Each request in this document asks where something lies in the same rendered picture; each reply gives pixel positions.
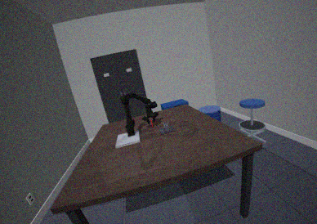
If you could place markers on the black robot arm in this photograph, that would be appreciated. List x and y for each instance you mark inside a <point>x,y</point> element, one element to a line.
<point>130,122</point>

